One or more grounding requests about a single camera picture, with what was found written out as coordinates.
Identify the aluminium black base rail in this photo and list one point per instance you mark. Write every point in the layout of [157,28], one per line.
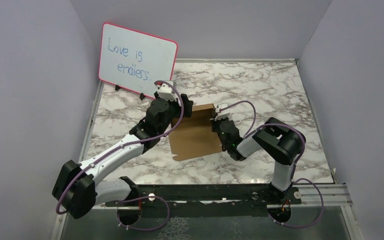
[201,200]

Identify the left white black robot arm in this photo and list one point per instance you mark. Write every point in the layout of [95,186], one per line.
[106,169]

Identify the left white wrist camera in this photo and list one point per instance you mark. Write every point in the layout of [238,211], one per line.
[165,92]

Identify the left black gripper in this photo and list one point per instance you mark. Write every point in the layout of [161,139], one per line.
[188,107]

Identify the pink framed whiteboard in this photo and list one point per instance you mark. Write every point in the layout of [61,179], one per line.
[135,60]

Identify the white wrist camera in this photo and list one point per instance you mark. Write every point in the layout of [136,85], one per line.
[165,92]
[220,113]

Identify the brown cardboard box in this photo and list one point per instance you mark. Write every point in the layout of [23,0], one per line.
[194,137]

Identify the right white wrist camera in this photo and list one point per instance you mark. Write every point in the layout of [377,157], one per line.
[220,113]

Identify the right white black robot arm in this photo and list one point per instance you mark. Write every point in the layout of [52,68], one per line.
[282,142]

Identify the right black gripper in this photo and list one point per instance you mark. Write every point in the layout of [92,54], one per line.
[214,122]

